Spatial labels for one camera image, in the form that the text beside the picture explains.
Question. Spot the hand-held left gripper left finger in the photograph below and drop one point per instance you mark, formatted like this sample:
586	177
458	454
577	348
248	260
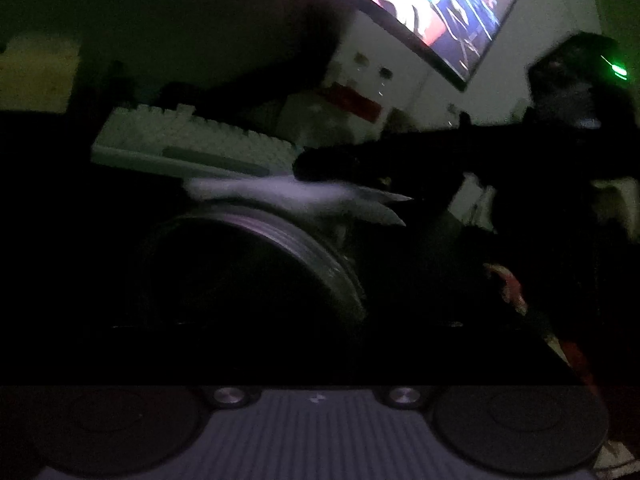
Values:
229	395

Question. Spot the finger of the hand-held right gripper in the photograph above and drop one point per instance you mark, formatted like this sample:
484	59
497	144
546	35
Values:
380	160

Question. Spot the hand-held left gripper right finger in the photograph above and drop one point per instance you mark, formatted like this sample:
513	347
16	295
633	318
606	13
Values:
401	395

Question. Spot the white tissue paper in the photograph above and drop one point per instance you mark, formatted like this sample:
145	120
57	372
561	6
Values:
295	195

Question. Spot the red packet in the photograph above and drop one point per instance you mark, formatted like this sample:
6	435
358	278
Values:
352	102

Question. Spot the red and white wrapper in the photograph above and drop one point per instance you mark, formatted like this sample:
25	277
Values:
507	285

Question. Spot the lit monitor screen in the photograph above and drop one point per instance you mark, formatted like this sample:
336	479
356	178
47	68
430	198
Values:
440	5

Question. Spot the white keyboard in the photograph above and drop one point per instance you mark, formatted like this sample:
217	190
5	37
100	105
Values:
200	145

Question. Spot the beige box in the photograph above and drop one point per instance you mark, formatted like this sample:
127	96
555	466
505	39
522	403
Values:
37	72

